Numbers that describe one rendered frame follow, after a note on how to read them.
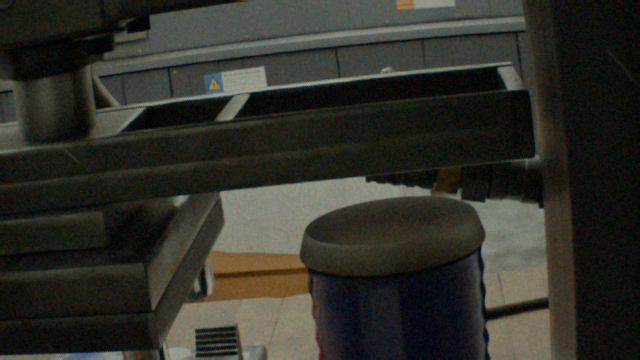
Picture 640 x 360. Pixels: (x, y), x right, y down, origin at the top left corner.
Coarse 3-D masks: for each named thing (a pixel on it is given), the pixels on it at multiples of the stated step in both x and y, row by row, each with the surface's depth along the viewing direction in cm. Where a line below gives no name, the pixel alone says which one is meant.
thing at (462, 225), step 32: (320, 224) 26; (352, 224) 25; (384, 224) 25; (416, 224) 24; (448, 224) 24; (480, 224) 25; (320, 256) 24; (352, 256) 24; (384, 256) 24; (416, 256) 24; (448, 256) 24
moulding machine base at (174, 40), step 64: (256, 0) 499; (320, 0) 495; (384, 0) 492; (448, 0) 488; (512, 0) 484; (128, 64) 510; (192, 64) 509; (256, 64) 505; (320, 64) 501; (384, 64) 498; (448, 64) 494
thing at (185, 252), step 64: (0, 64) 50; (64, 64) 49; (512, 64) 53; (0, 128) 55; (64, 128) 50; (128, 128) 51; (192, 128) 47; (256, 128) 47; (320, 128) 47; (384, 128) 46; (448, 128) 46; (512, 128) 46; (0, 192) 48; (64, 192) 48; (128, 192) 48; (192, 192) 48; (0, 256) 48; (64, 256) 47; (128, 256) 46; (192, 256) 54; (0, 320) 46; (64, 320) 46; (128, 320) 45
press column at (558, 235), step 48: (528, 0) 51; (576, 0) 42; (624, 0) 42; (528, 48) 55; (576, 48) 43; (624, 48) 42; (576, 96) 43; (624, 96) 43; (576, 144) 43; (624, 144) 43; (576, 192) 44; (624, 192) 44; (576, 240) 44; (624, 240) 44; (576, 288) 45; (624, 288) 45; (576, 336) 45; (624, 336) 45
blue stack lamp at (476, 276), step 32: (480, 256) 25; (320, 288) 25; (352, 288) 24; (384, 288) 24; (416, 288) 24; (448, 288) 24; (480, 288) 25; (320, 320) 25; (352, 320) 24; (384, 320) 24; (416, 320) 24; (448, 320) 24; (480, 320) 25; (320, 352) 26; (352, 352) 25; (384, 352) 24; (416, 352) 24; (448, 352) 24; (480, 352) 25
